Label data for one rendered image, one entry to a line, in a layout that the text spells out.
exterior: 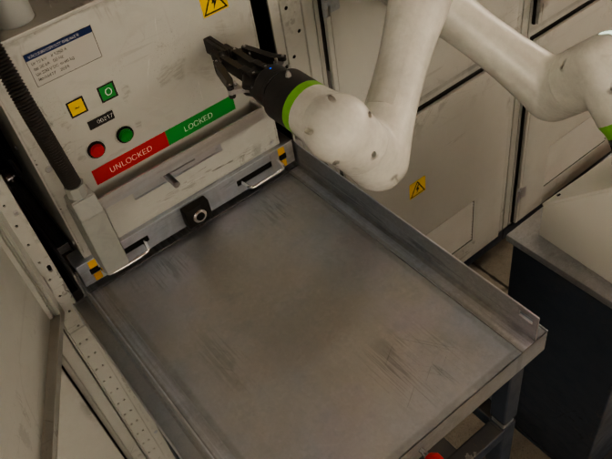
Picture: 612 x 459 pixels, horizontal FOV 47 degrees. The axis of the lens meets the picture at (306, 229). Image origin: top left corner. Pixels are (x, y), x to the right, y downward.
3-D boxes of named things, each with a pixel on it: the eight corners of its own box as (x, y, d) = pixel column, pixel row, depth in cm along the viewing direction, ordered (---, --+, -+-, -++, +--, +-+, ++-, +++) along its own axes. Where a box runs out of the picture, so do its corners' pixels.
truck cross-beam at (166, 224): (295, 160, 161) (291, 139, 157) (86, 287, 142) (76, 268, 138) (282, 150, 164) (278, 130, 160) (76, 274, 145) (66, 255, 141)
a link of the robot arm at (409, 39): (378, -22, 122) (435, -27, 115) (407, 15, 131) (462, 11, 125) (323, 174, 116) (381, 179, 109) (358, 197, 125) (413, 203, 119)
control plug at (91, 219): (131, 263, 133) (99, 197, 120) (108, 277, 131) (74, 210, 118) (113, 241, 137) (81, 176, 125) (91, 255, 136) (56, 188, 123)
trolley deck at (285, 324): (545, 349, 126) (548, 330, 122) (270, 587, 104) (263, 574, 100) (313, 176, 167) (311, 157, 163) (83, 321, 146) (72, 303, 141)
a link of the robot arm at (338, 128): (365, 97, 100) (321, 161, 101) (403, 132, 110) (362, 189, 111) (305, 62, 108) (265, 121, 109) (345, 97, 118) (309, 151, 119)
